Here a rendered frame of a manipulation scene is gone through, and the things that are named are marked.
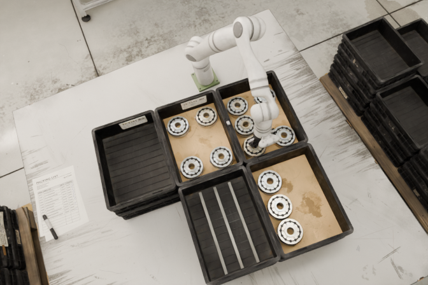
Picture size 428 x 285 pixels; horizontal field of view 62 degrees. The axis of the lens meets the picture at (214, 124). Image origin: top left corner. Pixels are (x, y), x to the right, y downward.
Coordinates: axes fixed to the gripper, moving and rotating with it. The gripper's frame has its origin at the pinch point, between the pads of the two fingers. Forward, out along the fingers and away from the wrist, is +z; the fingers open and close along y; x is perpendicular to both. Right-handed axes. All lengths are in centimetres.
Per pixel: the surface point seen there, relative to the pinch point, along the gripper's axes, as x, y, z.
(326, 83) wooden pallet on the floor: -47, -79, 71
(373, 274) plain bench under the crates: 68, -19, 16
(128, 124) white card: -34, 52, -4
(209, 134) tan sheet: -15.3, 19.3, 2.4
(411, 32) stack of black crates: -52, -148, 59
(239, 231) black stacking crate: 30.8, 25.1, 2.7
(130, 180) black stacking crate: -9, 61, 3
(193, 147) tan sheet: -12.3, 28.4, 2.4
